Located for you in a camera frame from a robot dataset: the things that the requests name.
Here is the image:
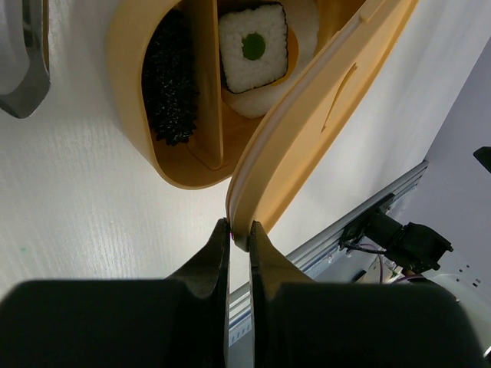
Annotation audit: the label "yellow lunch box base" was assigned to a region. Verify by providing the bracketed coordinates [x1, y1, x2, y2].
[105, 0, 327, 191]

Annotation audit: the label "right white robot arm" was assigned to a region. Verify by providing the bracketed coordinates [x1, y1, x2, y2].
[338, 192, 490, 305]

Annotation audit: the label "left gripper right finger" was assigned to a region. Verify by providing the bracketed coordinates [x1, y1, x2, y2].
[248, 222, 482, 367]

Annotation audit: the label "fried egg toy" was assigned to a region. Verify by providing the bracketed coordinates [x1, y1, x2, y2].
[222, 1, 320, 119]

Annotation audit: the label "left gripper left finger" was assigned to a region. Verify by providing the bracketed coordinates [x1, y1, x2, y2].
[1, 219, 230, 367]

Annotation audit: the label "metal food tongs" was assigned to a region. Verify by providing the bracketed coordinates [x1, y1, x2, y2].
[1, 0, 51, 119]

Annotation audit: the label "aluminium mounting rail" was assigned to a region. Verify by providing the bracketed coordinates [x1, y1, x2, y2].
[228, 160, 430, 346]

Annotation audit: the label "sushi roll toy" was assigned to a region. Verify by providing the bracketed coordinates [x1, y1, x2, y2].
[218, 2, 288, 94]

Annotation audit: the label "yellow lunch box lid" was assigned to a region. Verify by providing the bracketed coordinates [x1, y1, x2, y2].
[226, 1, 417, 249]

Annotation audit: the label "dark brown meat toy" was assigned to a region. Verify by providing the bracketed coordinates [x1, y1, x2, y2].
[141, 8, 199, 146]

